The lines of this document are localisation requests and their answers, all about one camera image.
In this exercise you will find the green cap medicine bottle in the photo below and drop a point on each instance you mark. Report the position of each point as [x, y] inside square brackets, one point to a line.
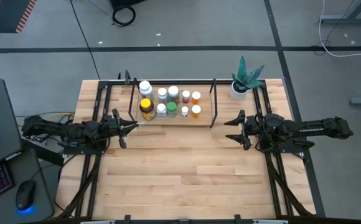
[171, 106]

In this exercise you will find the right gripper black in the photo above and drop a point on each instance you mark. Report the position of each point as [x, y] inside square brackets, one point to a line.
[252, 130]

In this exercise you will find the brown bottle yellow cap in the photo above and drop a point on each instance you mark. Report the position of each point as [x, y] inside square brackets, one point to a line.
[145, 103]

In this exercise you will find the orange bottle white cap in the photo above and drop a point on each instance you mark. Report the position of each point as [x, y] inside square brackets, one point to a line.
[196, 95]

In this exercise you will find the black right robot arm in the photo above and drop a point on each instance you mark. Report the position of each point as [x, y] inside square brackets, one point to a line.
[311, 129]

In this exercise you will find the white light bar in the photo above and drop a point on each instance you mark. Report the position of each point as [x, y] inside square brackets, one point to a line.
[270, 221]
[98, 222]

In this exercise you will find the clear bottle white cap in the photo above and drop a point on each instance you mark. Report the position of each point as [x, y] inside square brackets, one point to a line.
[162, 91]
[161, 107]

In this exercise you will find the black mat orange striped edge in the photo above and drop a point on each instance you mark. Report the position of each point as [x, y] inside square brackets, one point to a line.
[3, 15]

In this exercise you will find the black bracket on frame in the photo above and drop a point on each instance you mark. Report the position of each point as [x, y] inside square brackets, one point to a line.
[127, 76]
[127, 219]
[237, 218]

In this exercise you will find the black aluminium table frame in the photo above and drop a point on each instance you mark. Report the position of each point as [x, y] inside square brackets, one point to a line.
[183, 82]

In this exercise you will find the artificial plant in white pot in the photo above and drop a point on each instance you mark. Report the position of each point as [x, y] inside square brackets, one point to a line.
[239, 93]

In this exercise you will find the black computer mouse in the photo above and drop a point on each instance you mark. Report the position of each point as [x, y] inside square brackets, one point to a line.
[25, 194]

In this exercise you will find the green label bottle white cap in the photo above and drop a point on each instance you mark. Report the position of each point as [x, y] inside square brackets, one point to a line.
[173, 91]

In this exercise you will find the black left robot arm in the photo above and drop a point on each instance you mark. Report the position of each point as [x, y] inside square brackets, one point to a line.
[74, 130]

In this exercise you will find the large white bottle white cap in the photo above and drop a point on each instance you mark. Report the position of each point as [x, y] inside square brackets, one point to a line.
[144, 85]

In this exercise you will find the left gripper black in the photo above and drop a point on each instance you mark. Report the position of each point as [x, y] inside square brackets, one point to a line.
[113, 127]

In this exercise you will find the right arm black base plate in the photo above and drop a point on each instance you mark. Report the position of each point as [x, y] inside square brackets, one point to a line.
[295, 149]

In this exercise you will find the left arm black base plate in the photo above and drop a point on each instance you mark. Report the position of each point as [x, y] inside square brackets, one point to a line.
[84, 151]

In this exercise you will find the black box on floor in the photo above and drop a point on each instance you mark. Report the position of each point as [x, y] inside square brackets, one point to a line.
[124, 2]

